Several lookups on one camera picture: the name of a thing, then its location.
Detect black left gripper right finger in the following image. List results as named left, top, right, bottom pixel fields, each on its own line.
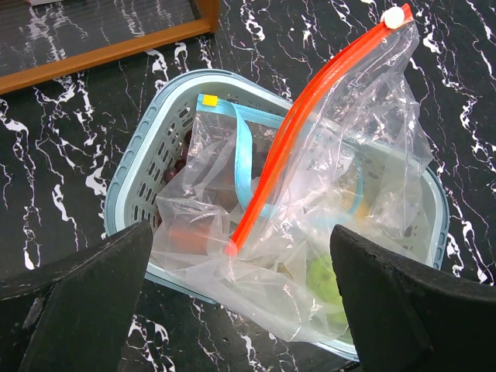
left=330, top=226, right=495, bottom=371

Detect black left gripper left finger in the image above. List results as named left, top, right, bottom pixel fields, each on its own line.
left=1, top=221, right=153, bottom=371

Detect green bumpy fruit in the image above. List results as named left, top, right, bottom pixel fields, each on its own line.
left=306, top=256, right=347, bottom=326

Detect red zipper clear bag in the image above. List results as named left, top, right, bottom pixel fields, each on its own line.
left=151, top=5, right=432, bottom=343

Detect blue zipper clear bag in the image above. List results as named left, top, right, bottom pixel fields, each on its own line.
left=157, top=95, right=367, bottom=233

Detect light blue plastic basket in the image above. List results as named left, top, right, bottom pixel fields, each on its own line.
left=104, top=69, right=450, bottom=362

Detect wooden shelf rack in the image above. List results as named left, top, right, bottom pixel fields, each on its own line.
left=1, top=0, right=220, bottom=93

